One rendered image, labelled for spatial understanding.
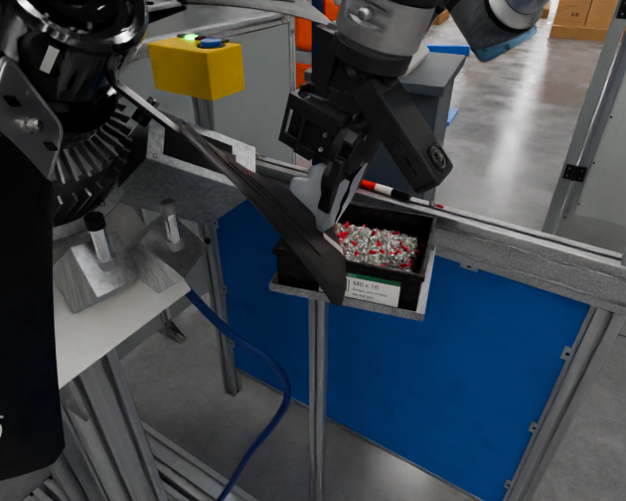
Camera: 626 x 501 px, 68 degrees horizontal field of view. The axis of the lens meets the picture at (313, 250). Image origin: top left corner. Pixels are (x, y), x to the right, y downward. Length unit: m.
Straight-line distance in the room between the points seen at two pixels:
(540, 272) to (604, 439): 0.99
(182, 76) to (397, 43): 0.65
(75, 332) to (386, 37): 0.47
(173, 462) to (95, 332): 0.84
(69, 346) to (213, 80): 0.56
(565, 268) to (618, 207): 1.55
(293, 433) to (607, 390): 1.05
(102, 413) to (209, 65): 0.62
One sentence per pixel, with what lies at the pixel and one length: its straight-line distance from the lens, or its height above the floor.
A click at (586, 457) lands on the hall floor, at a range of 1.67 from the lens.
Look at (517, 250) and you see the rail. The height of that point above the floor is 0.84.
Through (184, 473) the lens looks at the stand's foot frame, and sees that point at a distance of 1.40.
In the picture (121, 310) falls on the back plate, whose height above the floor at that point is 0.86.
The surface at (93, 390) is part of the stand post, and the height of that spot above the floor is 0.70.
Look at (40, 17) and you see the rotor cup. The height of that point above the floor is 1.21.
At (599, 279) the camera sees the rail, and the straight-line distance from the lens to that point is 0.81.
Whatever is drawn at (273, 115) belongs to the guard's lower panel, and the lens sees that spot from 1.98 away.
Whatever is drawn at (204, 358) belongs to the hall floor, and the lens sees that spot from 1.74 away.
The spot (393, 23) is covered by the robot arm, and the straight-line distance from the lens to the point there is 0.40.
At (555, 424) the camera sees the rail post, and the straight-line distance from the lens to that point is 1.05.
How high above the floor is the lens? 1.26
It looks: 35 degrees down
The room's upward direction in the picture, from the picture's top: straight up
